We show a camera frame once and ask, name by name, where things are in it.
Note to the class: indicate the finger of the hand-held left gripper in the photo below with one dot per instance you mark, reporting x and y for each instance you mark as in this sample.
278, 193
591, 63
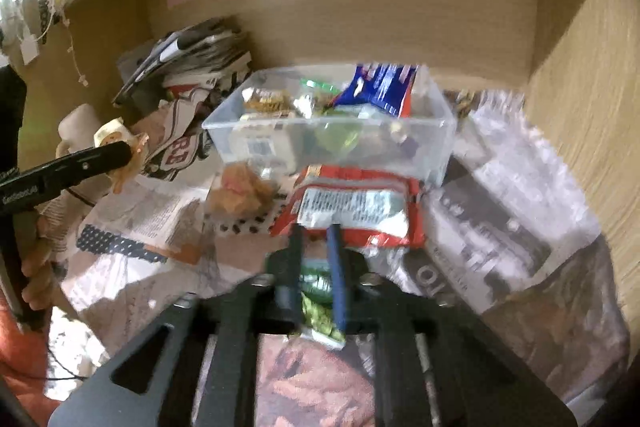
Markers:
100, 159

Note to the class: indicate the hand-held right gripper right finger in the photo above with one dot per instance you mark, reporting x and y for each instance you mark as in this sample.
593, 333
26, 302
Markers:
337, 277

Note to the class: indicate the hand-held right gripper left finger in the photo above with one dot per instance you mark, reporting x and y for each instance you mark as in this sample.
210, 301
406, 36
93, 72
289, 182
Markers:
295, 257

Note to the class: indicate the green snack packet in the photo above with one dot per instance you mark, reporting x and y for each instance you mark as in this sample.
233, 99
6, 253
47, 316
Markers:
317, 307

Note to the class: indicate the red snack packet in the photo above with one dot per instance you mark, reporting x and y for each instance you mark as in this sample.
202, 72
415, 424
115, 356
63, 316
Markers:
395, 227

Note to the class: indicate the orange crisps clear packet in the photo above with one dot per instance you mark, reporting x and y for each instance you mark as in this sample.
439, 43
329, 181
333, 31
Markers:
242, 189

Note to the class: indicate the white biscuit packet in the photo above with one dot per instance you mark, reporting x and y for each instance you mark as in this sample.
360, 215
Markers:
262, 149

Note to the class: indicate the clear plastic container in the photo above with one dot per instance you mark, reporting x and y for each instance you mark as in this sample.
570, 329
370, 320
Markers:
425, 147

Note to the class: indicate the clear peanut packet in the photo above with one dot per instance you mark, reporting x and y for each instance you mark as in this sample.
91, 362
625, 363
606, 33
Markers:
267, 101

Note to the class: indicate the blue snack packet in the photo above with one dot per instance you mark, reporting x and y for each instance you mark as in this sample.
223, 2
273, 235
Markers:
380, 89

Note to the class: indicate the person's left forearm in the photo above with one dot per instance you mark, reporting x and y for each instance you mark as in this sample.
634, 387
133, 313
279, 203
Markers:
20, 357

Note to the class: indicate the person's left hand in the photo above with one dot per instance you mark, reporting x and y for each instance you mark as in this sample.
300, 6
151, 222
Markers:
42, 277

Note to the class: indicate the white charger plug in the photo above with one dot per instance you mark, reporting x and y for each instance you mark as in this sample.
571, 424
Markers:
30, 49

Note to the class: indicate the pile of books and magazines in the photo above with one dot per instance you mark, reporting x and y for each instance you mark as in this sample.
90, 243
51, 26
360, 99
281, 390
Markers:
190, 52

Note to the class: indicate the black lace headband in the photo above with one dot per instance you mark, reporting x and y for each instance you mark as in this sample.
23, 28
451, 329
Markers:
40, 9

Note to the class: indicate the newspaper table lining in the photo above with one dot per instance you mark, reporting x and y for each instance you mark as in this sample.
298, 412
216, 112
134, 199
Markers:
500, 227

